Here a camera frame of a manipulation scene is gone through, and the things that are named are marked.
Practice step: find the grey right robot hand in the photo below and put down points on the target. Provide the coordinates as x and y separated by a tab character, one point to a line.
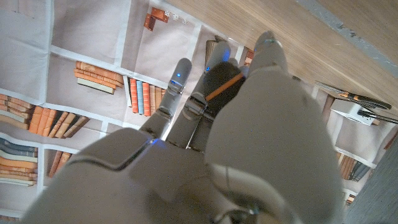
264	149

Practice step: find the black orange screwdriver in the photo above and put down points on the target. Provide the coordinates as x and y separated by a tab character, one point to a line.
220	77

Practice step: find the white power strip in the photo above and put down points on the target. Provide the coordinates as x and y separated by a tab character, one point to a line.
348	111

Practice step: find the printed bookshelf backdrop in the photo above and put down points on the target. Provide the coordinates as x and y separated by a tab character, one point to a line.
87	31

